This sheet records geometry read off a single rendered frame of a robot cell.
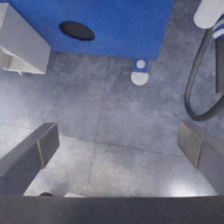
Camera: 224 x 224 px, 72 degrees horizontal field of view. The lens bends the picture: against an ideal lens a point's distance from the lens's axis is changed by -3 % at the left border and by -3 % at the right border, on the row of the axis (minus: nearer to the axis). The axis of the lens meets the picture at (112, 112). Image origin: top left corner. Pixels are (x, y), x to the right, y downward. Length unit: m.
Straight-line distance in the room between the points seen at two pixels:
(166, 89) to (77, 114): 0.55
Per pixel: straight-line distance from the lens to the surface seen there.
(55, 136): 0.16
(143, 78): 0.96
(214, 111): 0.43
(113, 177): 0.97
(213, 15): 0.38
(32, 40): 0.80
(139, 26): 0.62
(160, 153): 0.94
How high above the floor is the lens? 0.93
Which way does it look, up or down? 79 degrees down
